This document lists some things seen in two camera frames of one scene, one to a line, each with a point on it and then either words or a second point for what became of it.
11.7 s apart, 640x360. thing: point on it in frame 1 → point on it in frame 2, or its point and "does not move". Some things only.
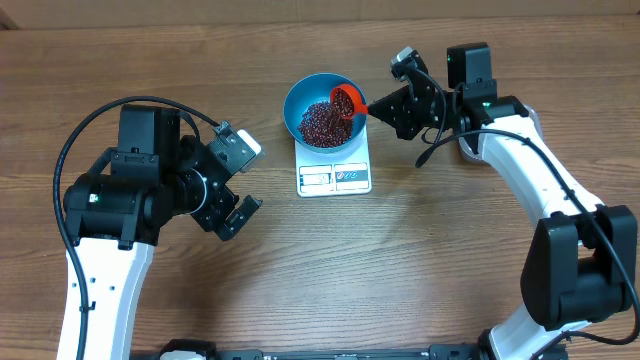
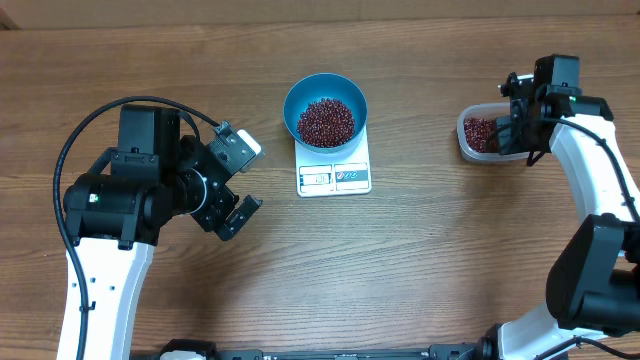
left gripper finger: [239, 217] does not move
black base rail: [452, 351] does not move
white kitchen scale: [346, 172] does not move
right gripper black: [405, 119] → [505, 143]
